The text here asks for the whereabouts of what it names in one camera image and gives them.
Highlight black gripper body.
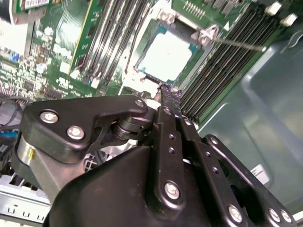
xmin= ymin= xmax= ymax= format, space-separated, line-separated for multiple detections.
xmin=47 ymin=145 xmax=222 ymax=227

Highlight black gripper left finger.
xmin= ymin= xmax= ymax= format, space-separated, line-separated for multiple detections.
xmin=11 ymin=85 xmax=187 ymax=213

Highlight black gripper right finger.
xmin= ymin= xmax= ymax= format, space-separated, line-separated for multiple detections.
xmin=169 ymin=86 xmax=296 ymax=227

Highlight metal socket cover frame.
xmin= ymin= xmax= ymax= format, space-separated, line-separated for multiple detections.
xmin=119 ymin=68 xmax=183 ymax=100

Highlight thin metal locking lever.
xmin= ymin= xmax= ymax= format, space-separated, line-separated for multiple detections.
xmin=125 ymin=9 xmax=152 ymax=74
xmin=205 ymin=36 xmax=265 ymax=52

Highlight silver green CPU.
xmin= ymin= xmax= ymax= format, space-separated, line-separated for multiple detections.
xmin=134 ymin=26 xmax=205 ymax=82

